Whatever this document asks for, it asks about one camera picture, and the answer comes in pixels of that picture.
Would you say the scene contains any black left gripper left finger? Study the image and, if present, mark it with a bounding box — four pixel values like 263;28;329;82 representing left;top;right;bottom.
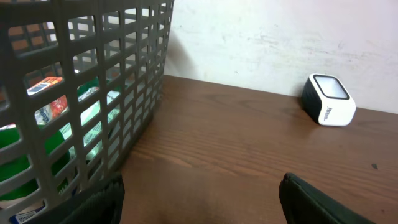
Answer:
27;172;125;224

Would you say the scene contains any white green flat package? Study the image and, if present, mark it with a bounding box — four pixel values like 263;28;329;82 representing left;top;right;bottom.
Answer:
58;77;122;162

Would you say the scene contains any orange snack packet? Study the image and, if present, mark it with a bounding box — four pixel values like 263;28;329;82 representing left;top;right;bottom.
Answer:
27;77;68;125

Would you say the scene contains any grey plastic mesh basket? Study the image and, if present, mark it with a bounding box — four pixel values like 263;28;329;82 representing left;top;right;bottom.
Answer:
1;0;175;223

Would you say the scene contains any green lidded white canister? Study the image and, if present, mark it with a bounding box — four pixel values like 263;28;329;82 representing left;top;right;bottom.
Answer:
1;124;70;201

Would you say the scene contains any white black barcode scanner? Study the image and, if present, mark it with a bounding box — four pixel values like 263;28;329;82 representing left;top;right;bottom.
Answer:
301;73;356;127

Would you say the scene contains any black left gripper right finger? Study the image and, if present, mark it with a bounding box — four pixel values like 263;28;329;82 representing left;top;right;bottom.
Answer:
279;172;372;224

